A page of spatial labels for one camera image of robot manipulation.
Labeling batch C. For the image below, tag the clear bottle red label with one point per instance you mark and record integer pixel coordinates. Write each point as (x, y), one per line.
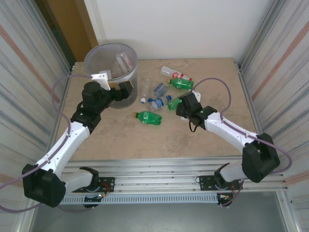
(169, 71)

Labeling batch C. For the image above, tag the wooden door frame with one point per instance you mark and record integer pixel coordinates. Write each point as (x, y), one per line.
(88, 24)

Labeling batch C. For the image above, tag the grey mesh waste bin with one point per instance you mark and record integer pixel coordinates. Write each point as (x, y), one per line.
(125, 104)

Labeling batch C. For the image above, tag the green bottle yellow cap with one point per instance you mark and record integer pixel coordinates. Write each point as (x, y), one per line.
(172, 104)
(182, 83)
(148, 117)

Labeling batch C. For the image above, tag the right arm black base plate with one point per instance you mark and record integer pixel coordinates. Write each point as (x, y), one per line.
(205, 181)

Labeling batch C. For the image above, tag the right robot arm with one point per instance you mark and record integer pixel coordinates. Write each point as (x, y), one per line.
(229, 128)

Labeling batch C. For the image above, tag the wide clear bottle white cap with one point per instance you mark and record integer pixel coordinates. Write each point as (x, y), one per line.
(117, 69)

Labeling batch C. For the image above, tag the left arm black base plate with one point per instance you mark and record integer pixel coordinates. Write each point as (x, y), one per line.
(108, 181)

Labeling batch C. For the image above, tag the square bottle red label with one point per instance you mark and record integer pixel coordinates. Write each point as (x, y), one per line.
(125, 60)

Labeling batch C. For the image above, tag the slim clear bottle white cap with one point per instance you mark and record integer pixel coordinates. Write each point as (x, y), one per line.
(146, 89)

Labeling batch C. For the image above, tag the aluminium frame rails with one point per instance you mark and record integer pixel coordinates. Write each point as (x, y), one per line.
(157, 169)

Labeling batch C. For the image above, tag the clear plastic bin liner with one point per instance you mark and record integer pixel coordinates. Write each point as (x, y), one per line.
(132, 73)

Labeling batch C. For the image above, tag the brown wooden door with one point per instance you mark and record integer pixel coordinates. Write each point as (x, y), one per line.
(58, 19)

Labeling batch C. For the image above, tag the crushed blue label bottle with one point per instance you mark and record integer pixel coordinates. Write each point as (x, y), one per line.
(157, 104)

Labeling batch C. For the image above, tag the pale blue label bottle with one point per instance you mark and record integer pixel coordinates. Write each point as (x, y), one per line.
(160, 89)

